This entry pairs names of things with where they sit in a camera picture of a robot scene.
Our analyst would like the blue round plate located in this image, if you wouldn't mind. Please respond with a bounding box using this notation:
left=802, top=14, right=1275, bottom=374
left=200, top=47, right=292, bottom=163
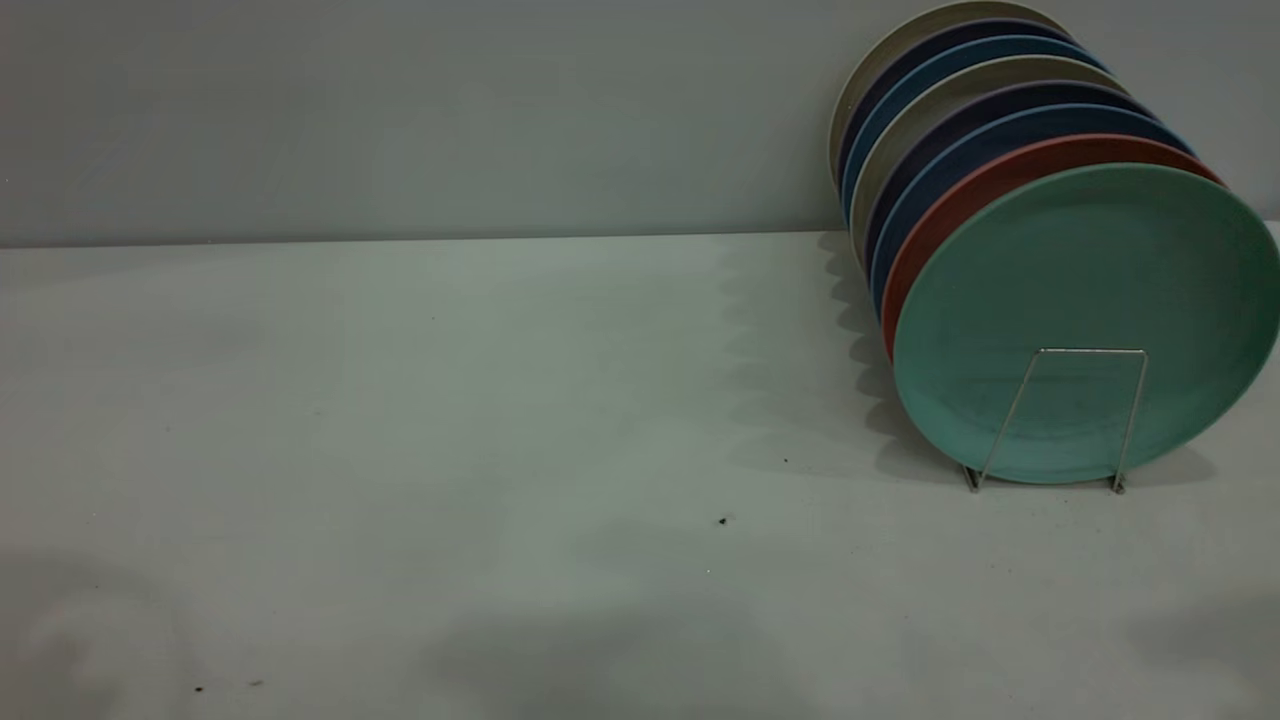
left=842, top=36, right=1106, bottom=216
left=868, top=104, right=1196, bottom=321

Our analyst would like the beige round plate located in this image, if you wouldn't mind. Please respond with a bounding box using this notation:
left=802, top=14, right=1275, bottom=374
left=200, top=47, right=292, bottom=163
left=850, top=56, right=1126, bottom=261
left=828, top=0, right=1071, bottom=186

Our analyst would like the metal wire plate rack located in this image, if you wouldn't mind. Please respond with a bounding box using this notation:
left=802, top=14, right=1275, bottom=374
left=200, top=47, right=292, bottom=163
left=960, top=348, right=1149, bottom=496

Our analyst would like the pink round plate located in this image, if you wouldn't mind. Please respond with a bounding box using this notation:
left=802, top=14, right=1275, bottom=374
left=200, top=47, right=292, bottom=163
left=880, top=135, right=1226, bottom=361

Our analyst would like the dark purple round plate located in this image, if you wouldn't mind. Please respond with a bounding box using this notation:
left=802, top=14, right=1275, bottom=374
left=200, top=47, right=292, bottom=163
left=836, top=18, right=1076, bottom=191
left=862, top=82, right=1161, bottom=271

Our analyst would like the green round plate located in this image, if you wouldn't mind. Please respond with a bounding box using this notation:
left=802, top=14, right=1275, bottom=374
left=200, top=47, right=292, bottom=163
left=893, top=163, right=1280, bottom=486

